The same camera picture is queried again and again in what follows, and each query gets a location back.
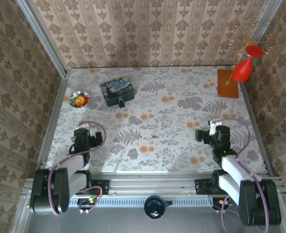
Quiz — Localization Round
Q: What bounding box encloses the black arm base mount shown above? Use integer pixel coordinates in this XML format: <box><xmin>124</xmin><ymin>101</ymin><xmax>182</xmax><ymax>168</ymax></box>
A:
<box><xmin>84</xmin><ymin>169</ymin><xmax>110</xmax><ymax>196</ymax></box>
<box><xmin>195</xmin><ymin>169</ymin><xmax>221</xmax><ymax>195</ymax></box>

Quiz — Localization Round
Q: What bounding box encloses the starry night tin box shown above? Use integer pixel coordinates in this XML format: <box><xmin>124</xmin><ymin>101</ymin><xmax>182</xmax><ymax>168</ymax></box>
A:
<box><xmin>100</xmin><ymin>77</ymin><xmax>136</xmax><ymax>107</ymax></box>

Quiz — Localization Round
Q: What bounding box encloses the aluminium table side rail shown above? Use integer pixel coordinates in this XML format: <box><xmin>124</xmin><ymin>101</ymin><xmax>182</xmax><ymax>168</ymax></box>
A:
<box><xmin>37</xmin><ymin>74</ymin><xmax>70</xmax><ymax>170</ymax></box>
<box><xmin>238</xmin><ymin>81</ymin><xmax>279</xmax><ymax>177</ymax></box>

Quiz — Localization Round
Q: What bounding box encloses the gold wire sculpture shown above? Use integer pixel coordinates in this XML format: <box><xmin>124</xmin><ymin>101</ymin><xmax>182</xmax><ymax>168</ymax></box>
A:
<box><xmin>226</xmin><ymin>23</ymin><xmax>277</xmax><ymax>84</ymax></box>

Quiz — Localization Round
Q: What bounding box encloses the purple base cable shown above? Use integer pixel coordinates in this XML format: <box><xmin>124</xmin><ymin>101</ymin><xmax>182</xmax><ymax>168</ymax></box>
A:
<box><xmin>215</xmin><ymin>196</ymin><xmax>245</xmax><ymax>230</ymax></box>
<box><xmin>78</xmin><ymin>185</ymin><xmax>103</xmax><ymax>215</ymax></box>

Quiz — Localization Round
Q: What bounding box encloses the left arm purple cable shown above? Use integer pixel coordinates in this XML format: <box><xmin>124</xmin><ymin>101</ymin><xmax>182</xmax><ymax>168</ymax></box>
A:
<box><xmin>47</xmin><ymin>120</ymin><xmax>107</xmax><ymax>216</ymax></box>

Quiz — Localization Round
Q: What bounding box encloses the round red ornament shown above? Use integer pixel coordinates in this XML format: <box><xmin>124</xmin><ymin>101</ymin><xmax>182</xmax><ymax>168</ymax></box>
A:
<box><xmin>246</xmin><ymin>45</ymin><xmax>264</xmax><ymax>58</ymax></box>

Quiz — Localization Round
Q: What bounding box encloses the aluminium frame post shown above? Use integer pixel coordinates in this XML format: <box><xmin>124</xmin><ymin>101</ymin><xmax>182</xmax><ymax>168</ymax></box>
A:
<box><xmin>251</xmin><ymin>0</ymin><xmax>283</xmax><ymax>43</ymax></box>
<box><xmin>16</xmin><ymin>0</ymin><xmax>68</xmax><ymax>78</ymax></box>

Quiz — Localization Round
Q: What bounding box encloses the colourful patterned bowl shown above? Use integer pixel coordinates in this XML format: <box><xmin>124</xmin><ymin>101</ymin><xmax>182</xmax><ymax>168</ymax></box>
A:
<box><xmin>69</xmin><ymin>91</ymin><xmax>90</xmax><ymax>109</ymax></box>

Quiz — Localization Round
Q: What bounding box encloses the clear glass cup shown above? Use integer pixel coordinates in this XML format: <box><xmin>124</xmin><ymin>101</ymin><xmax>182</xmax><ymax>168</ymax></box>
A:
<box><xmin>68</xmin><ymin>76</ymin><xmax>83</xmax><ymax>90</ymax></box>

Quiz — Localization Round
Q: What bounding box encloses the teardrop red ornament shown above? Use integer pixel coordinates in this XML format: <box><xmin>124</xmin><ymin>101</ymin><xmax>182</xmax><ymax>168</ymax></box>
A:
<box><xmin>231</xmin><ymin>57</ymin><xmax>253</xmax><ymax>83</ymax></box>

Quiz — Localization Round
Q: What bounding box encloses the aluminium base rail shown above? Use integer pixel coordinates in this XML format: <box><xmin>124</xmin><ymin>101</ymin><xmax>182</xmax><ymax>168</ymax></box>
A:
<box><xmin>23</xmin><ymin>171</ymin><xmax>286</xmax><ymax>207</ymax></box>

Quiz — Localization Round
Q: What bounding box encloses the orange wooden block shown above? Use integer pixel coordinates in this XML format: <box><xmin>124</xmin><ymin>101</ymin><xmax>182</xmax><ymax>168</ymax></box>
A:
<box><xmin>217</xmin><ymin>69</ymin><xmax>239</xmax><ymax>99</ymax></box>

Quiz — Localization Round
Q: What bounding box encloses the black round knob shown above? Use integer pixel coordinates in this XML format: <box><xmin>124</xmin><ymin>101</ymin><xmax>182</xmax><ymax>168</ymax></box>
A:
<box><xmin>144</xmin><ymin>195</ymin><xmax>165</xmax><ymax>220</ymax></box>

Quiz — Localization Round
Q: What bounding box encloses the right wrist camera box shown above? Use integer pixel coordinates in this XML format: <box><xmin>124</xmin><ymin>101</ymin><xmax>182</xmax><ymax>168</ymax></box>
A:
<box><xmin>209</xmin><ymin>118</ymin><xmax>222</xmax><ymax>135</ymax></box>

